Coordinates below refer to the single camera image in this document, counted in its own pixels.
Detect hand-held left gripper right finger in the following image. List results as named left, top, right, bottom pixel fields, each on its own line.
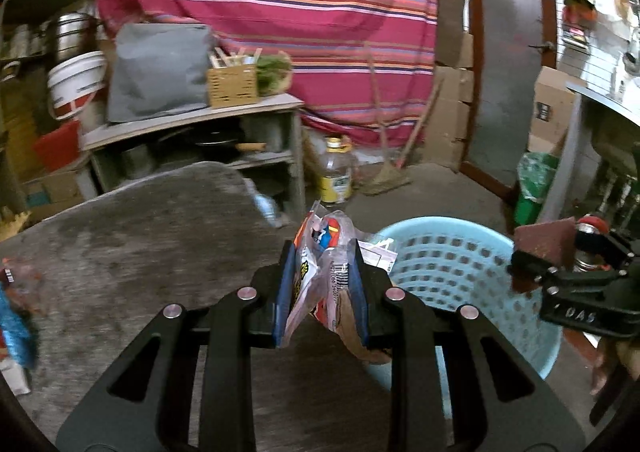
left=349, top=238, right=586, bottom=452

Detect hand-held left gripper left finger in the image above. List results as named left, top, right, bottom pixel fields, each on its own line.
left=55, top=239, right=297, bottom=452

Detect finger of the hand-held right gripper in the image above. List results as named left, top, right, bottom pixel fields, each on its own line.
left=574, top=215, right=637, bottom=275
left=507, top=249, right=567, bottom=294

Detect brown packet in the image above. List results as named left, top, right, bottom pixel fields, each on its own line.
left=512, top=216, right=579, bottom=294

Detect white paper scrap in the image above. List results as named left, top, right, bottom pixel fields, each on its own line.
left=357, top=238, right=399, bottom=278

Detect clear snack wrapper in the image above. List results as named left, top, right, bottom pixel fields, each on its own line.
left=277, top=199, right=396, bottom=365

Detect light blue plastic basket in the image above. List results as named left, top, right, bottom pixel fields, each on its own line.
left=362, top=216, right=566, bottom=393

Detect person's right hand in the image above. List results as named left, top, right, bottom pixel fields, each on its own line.
left=589, top=336, right=628, bottom=397

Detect clear plastic bag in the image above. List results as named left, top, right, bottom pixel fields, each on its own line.
left=244, top=176, right=282, bottom=229

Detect straw broom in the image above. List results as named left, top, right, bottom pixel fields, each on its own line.
left=360, top=42, right=414, bottom=197

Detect yellow label oil bottle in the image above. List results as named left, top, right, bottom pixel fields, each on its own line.
left=316, top=135, right=357, bottom=206

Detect metal topped table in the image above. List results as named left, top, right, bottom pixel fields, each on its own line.
left=537, top=80, right=640, bottom=229

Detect cardboard box with black label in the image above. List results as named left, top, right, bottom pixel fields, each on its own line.
left=527, top=65, right=587, bottom=156

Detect black frying pan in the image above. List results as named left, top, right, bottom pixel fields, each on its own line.
left=194, top=129, right=269, bottom=154

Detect stack of cardboard boxes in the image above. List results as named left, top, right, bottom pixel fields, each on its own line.
left=425, top=30, right=476, bottom=169

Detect wooden shelf table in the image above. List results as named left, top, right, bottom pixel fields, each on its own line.
left=80, top=93, right=307, bottom=219

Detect woven wooden box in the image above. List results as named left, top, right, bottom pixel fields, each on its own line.
left=206, top=46, right=262, bottom=110

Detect green leafy vegetables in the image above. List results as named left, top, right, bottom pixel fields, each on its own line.
left=255, top=54, right=294, bottom=97

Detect cardboard box with blue print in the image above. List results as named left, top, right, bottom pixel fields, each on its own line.
left=20, top=166, right=89, bottom=224

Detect grey cloth cover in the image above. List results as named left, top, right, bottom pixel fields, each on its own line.
left=106, top=22, right=219, bottom=124

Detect blue snack wrapper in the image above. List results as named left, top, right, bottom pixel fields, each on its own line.
left=0, top=256, right=45, bottom=396

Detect red plastic tub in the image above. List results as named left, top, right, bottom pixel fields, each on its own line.
left=32, top=119, right=84, bottom=173

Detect red striped cloth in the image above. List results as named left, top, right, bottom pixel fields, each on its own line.
left=92, top=0, right=442, bottom=147

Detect white plastic bucket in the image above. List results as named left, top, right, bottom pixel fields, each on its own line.
left=46, top=51, right=109, bottom=121

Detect metal pot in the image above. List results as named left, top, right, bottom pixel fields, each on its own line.
left=50, top=12, right=104, bottom=66

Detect grey door with brown frame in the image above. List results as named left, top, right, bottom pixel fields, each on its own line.
left=460, top=0, right=559, bottom=199

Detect white wall rack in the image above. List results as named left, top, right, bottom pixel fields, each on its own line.
left=546, top=0, right=640, bottom=104

